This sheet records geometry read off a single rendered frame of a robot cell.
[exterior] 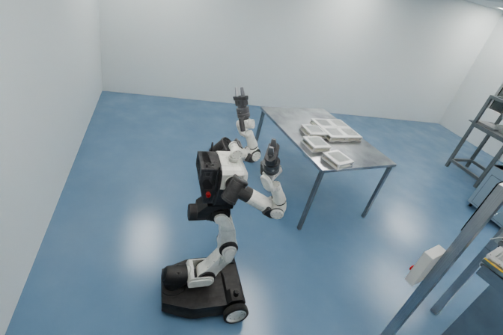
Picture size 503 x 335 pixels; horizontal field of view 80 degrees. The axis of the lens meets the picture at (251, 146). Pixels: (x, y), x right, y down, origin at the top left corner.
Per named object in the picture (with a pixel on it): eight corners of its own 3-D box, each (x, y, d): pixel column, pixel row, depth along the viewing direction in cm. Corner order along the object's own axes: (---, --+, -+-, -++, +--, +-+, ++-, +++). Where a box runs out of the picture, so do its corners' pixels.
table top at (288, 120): (260, 108, 412) (260, 106, 411) (322, 110, 461) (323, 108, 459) (321, 173, 299) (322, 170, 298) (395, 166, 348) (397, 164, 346)
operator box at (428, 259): (403, 278, 190) (424, 251, 177) (418, 271, 199) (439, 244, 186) (412, 286, 186) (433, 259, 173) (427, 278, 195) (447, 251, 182)
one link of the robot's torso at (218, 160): (196, 217, 180) (203, 170, 163) (191, 182, 208) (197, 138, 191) (242, 215, 190) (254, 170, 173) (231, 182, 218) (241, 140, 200)
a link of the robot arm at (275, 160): (259, 158, 143) (259, 173, 152) (278, 163, 141) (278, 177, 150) (266, 140, 151) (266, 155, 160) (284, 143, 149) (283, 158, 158)
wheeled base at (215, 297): (160, 329, 219) (163, 302, 202) (159, 268, 261) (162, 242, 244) (242, 316, 240) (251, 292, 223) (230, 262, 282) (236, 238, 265)
